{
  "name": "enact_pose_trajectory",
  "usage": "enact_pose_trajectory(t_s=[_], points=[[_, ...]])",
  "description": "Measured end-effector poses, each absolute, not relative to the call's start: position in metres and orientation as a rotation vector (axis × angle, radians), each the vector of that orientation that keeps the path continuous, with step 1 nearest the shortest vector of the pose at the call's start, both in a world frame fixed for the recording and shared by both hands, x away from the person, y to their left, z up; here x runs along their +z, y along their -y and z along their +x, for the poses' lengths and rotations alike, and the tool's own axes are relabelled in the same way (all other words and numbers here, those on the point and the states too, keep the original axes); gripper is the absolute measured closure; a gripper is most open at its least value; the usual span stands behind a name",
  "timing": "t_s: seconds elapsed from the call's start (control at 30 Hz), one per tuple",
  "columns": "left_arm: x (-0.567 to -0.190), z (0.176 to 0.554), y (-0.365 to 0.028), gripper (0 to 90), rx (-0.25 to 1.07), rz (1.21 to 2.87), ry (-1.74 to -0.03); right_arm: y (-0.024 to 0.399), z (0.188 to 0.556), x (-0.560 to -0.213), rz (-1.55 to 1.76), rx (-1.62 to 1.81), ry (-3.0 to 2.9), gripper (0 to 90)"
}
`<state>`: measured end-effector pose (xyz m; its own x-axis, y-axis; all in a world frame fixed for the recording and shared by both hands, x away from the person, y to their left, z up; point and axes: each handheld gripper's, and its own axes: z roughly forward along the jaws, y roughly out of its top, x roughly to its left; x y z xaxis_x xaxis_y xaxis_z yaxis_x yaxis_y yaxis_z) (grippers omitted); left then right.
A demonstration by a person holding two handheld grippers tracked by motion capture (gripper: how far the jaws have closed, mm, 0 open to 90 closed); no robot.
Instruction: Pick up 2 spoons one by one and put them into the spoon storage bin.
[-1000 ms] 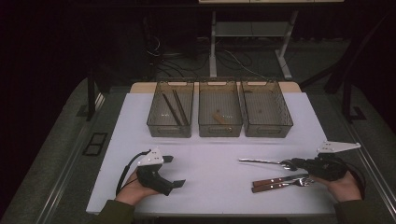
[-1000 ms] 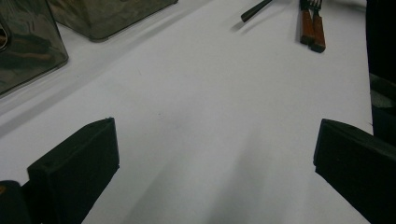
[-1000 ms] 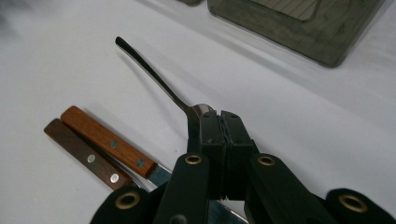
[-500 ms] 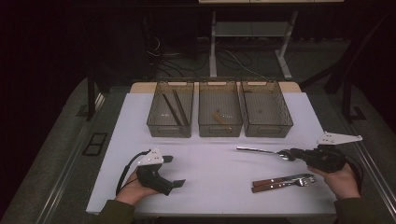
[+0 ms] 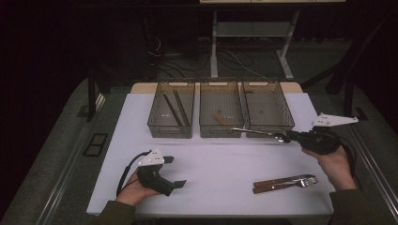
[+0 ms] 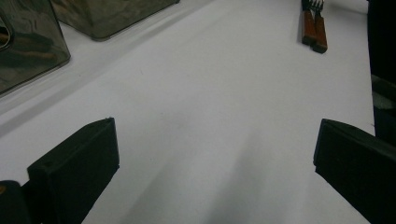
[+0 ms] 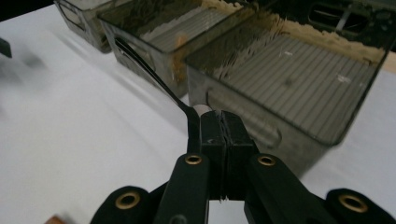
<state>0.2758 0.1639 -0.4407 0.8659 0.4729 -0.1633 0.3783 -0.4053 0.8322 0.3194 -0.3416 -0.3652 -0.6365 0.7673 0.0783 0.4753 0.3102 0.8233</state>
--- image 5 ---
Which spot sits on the wooden spoon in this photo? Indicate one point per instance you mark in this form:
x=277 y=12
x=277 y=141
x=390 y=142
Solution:
x=220 y=118

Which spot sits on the white metal desk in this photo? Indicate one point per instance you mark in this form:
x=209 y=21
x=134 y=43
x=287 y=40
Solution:
x=213 y=47

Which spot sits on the black metal stand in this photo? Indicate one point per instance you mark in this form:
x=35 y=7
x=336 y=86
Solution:
x=349 y=100
x=91 y=100

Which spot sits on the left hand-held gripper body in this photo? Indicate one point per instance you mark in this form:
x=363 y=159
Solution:
x=153 y=179

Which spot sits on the white table mat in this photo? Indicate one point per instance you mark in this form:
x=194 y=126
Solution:
x=206 y=187

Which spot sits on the person's left hand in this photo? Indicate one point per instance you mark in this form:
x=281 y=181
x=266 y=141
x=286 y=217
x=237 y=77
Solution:
x=134 y=193

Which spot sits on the black chopstick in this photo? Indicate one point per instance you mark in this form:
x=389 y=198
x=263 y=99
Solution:
x=182 y=109

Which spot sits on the metal floor rail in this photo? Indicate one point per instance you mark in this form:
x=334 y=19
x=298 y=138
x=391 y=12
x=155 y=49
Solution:
x=76 y=156
x=377 y=172

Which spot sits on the brown chopstick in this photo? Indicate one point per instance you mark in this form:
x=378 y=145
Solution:
x=174 y=109

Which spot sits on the person's right hand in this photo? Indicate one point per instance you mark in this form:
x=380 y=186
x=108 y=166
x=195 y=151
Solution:
x=336 y=168

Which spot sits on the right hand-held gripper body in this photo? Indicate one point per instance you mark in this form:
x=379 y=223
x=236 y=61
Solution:
x=319 y=140

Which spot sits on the translucent grey plastic bin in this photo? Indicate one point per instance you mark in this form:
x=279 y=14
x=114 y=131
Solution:
x=231 y=100
x=266 y=109
x=162 y=118

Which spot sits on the metal spoon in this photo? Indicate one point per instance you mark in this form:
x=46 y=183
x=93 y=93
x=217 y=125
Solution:
x=253 y=131

